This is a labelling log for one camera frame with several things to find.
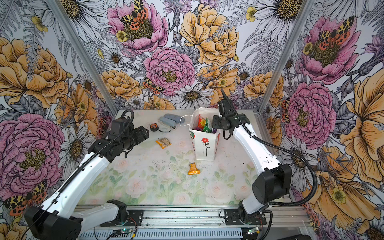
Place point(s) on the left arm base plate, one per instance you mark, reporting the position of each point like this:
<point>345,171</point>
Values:
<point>133,218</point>

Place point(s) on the black orange tape roll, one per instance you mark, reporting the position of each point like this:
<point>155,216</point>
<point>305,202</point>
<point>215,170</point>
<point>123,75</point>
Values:
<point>154,127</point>

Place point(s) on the white paper bag red flower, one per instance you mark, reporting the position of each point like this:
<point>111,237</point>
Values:
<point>205,144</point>

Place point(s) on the small orange snack packet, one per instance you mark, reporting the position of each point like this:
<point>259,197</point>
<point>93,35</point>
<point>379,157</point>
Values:
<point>193,170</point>

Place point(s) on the blue grey case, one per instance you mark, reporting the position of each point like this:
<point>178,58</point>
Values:
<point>168,122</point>
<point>175,118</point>

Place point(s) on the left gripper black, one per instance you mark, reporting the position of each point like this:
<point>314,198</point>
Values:
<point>142,136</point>

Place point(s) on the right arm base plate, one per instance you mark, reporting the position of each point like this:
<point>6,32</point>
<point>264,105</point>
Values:
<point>237,217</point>

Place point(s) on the small tan snack packet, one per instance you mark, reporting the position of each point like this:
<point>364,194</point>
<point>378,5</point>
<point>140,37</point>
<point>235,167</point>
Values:
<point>163,142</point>

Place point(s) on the red yellow snack packet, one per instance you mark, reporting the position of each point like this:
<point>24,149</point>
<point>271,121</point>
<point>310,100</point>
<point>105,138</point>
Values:
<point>201,123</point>

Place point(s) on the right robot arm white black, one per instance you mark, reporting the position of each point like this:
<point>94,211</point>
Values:
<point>274,178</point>

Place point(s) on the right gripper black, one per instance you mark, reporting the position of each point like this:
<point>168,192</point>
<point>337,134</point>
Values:
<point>214,125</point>

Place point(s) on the aluminium rail frame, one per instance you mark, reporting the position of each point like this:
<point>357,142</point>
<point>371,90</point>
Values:
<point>204,223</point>

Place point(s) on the green yellow candy bag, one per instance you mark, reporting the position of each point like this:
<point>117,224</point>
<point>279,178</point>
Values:
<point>208,126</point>

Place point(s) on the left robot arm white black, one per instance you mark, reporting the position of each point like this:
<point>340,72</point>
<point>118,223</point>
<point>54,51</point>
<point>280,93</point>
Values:
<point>55,219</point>

